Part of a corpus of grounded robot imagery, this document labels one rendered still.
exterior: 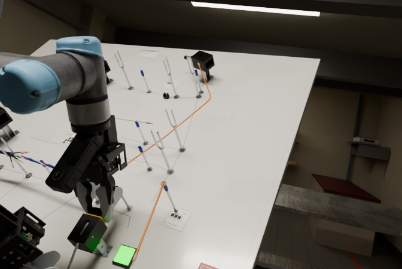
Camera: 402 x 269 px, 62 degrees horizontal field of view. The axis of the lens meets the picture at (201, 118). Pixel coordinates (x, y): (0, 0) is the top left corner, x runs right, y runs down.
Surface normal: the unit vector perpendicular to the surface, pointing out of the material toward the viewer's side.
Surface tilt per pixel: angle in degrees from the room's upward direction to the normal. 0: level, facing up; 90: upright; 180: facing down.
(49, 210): 48
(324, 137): 90
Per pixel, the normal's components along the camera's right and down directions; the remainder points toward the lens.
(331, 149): -0.25, -0.07
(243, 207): -0.19, -0.72
